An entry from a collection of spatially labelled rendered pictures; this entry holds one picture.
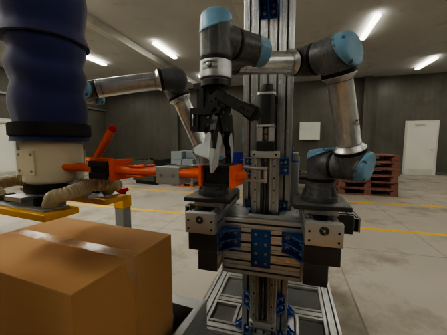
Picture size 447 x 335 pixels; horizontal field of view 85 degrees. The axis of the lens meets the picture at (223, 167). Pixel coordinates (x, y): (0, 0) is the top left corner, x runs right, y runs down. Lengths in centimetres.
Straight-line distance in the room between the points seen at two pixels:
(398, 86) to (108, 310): 1221
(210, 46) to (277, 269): 96
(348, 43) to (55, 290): 105
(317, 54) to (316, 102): 1075
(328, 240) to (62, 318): 84
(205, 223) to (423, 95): 1202
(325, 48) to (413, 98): 1164
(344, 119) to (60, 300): 98
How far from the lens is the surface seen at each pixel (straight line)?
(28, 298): 85
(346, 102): 97
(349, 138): 100
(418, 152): 1248
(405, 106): 1240
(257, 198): 124
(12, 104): 93
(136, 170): 68
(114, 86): 117
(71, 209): 82
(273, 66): 89
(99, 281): 75
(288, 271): 121
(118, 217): 150
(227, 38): 61
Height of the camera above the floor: 129
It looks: 6 degrees down
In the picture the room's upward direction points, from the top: straight up
